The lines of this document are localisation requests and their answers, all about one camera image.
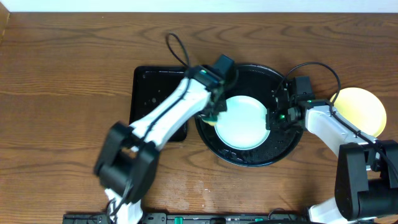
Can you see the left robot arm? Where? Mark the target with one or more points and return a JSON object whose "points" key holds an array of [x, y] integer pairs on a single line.
{"points": [[129, 157]]}

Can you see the yellow plate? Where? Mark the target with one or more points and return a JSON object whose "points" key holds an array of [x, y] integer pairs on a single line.
{"points": [[362, 109]]}

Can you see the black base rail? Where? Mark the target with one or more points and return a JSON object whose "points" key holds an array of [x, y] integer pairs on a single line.
{"points": [[199, 218]]}

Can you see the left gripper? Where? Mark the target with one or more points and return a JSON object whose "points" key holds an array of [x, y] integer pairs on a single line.
{"points": [[218, 107]]}

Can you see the black rectangular tray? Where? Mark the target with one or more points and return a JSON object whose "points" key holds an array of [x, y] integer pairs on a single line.
{"points": [[151, 86]]}

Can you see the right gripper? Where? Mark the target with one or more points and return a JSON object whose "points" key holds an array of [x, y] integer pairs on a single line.
{"points": [[272, 124]]}

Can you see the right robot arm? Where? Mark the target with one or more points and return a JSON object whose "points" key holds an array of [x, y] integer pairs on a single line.
{"points": [[366, 175]]}

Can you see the green plate with red stain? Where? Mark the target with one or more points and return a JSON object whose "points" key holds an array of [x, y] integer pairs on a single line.
{"points": [[243, 125]]}

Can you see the green yellow sponge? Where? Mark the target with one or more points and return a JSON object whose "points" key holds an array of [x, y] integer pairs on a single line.
{"points": [[210, 119]]}

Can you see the round black tray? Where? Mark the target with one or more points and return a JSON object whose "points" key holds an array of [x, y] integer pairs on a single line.
{"points": [[256, 81]]}

